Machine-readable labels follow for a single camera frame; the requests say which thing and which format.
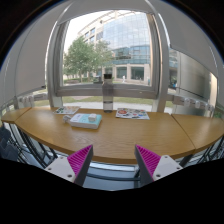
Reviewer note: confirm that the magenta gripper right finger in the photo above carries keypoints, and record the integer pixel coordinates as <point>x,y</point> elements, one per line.
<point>152,166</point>

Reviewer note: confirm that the white power strip right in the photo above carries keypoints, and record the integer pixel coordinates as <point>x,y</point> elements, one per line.
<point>191,102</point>

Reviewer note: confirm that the wooden side table right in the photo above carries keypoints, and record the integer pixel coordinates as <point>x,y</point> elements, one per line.
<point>202,131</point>

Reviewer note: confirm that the teal white book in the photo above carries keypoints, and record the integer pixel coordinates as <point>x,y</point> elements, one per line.
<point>81,120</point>

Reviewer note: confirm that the clear water bottle black cap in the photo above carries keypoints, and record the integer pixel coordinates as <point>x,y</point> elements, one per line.
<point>107,92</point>

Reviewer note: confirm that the grey window frame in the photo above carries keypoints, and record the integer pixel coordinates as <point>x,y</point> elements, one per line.
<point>160,62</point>

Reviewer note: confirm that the white power strip left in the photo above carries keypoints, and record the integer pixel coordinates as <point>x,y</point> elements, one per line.
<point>29,100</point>

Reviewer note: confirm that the colourful booklet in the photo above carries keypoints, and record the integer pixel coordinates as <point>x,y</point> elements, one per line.
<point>66,110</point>
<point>132,114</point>

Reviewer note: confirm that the wooden side table left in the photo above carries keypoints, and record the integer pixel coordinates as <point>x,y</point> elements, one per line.
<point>12,116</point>

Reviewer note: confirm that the white roller blind right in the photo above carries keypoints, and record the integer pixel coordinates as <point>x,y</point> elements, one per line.
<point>187,37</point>

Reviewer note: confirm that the white roller blind left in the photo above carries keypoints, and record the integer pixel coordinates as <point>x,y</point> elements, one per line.
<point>23,69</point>

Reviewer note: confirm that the colourful booklet left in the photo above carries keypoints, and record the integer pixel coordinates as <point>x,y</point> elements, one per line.
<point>66,110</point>

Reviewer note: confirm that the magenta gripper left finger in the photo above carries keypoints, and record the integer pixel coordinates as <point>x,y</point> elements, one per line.
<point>74,167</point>

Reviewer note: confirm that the dark chair left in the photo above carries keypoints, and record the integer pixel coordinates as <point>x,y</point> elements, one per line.
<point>7,150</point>

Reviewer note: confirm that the colourful booklet right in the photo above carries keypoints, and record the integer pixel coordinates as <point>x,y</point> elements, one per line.
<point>132,114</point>

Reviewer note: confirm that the wooden side table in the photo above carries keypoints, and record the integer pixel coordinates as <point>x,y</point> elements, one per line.
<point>12,116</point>
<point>202,131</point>

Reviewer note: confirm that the white power strip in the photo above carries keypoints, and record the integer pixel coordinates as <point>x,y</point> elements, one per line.
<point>191,102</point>
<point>29,100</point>

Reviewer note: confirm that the white charger plug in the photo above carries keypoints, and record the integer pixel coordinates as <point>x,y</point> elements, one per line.
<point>92,117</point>

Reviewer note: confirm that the white roller blind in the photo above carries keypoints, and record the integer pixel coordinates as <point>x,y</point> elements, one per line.
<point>187,37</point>
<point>23,69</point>

